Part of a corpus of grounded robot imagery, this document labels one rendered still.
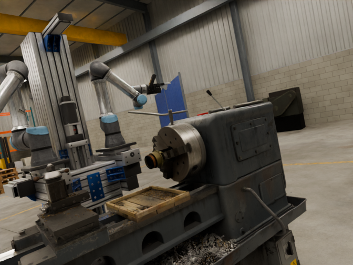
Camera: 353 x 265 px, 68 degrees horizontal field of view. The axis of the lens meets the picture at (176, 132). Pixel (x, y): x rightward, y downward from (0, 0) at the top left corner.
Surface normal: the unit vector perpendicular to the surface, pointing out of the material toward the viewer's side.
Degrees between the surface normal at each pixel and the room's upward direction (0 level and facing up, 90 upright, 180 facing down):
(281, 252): 87
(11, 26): 90
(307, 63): 90
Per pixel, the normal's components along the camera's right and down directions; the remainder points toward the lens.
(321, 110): -0.61, 0.17
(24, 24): 0.77, -0.12
